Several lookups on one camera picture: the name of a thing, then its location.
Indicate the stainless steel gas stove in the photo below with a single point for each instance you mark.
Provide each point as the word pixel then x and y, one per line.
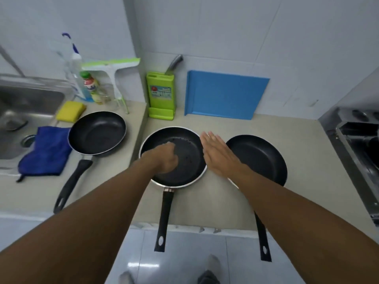
pixel 355 144

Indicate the green knife holder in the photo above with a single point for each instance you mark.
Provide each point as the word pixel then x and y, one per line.
pixel 160 94

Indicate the person's right fingers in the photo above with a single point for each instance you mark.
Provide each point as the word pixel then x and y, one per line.
pixel 209 140

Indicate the person's left forearm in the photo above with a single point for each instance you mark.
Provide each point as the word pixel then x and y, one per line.
pixel 88 227

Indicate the green and white squeegee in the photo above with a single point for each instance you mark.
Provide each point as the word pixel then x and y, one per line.
pixel 114 81

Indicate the blue cutting board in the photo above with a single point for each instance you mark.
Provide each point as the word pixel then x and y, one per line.
pixel 225 96

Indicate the person's right hand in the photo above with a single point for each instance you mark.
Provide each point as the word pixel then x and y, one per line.
pixel 220 158

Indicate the person's right forearm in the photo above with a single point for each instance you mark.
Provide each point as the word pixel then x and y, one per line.
pixel 296 227

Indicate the stainless steel sink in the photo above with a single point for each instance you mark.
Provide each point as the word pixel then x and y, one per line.
pixel 29 100

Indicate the blue cloth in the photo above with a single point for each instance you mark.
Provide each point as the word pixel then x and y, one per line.
pixel 44 156

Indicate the white and blue dish brush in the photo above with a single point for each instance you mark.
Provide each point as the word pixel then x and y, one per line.
pixel 76 60

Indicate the person's white shoe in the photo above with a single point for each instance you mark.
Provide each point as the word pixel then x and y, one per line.
pixel 126 278
pixel 213 263

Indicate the black frying pan silver rim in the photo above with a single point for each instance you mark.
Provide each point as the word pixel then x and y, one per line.
pixel 189 156

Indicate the green-capped bottle red label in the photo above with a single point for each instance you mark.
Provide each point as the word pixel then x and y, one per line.
pixel 90 84

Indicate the person's left fingers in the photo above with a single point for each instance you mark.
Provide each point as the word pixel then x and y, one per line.
pixel 171 152

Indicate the yellow sponge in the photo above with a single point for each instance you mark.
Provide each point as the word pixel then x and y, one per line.
pixel 70 111

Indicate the metal sink drain strainer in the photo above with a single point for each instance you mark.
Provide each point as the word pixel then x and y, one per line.
pixel 28 141

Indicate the person's left hand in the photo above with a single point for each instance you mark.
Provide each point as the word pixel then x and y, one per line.
pixel 162 159

